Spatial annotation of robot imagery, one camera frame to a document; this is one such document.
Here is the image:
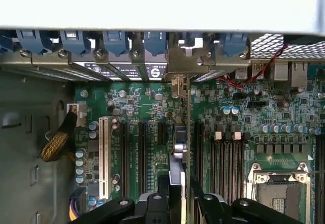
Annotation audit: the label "black RAM slot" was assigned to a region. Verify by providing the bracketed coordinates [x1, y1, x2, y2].
[210, 131, 219, 197]
[237, 132, 246, 201]
[227, 131, 238, 204]
[219, 132, 229, 203]

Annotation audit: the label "blue slot retention clip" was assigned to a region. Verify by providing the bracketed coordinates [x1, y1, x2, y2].
[16, 29, 53, 55]
[218, 32, 252, 57]
[0, 29, 15, 55]
[59, 30, 91, 57]
[143, 31, 169, 56]
[102, 30, 131, 57]

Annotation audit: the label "yellow black braided cable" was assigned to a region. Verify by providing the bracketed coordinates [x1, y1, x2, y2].
[38, 106, 78, 163]

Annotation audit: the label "silver CPU socket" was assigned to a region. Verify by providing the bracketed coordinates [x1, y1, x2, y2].
[245, 162, 312, 224]

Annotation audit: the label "green motherboard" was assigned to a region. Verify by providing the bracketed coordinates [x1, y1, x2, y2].
[73, 63, 325, 224]

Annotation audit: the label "metal slot cover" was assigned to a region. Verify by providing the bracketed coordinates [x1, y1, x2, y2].
[19, 48, 112, 83]
[128, 32, 151, 82]
[192, 42, 252, 82]
[92, 48, 150, 82]
[57, 49, 131, 82]

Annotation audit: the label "white power connector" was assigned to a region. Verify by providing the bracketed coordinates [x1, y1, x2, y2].
[66, 102, 87, 127]

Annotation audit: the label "white PCI expansion slot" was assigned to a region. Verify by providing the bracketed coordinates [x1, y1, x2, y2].
[98, 115, 110, 201]

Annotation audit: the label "short black expansion slot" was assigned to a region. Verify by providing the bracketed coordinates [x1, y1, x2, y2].
[156, 121, 166, 146]

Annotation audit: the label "red and black wire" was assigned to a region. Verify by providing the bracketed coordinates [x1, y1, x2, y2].
[217, 43, 290, 94]

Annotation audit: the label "purple and yellow wires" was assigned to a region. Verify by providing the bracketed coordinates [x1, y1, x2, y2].
[68, 187, 87, 221]

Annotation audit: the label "long black expansion slot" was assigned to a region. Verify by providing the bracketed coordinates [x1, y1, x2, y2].
[119, 121, 131, 199]
[138, 121, 148, 193]
[193, 121, 204, 184]

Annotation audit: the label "black and white label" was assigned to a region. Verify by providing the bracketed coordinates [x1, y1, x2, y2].
[75, 61, 169, 80]

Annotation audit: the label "grey metal PC case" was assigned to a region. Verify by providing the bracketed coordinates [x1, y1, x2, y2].
[0, 0, 325, 224]

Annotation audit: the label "silver rear port block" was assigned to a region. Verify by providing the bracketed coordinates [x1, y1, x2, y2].
[249, 60, 270, 80]
[273, 61, 289, 81]
[290, 61, 309, 87]
[234, 67, 249, 80]

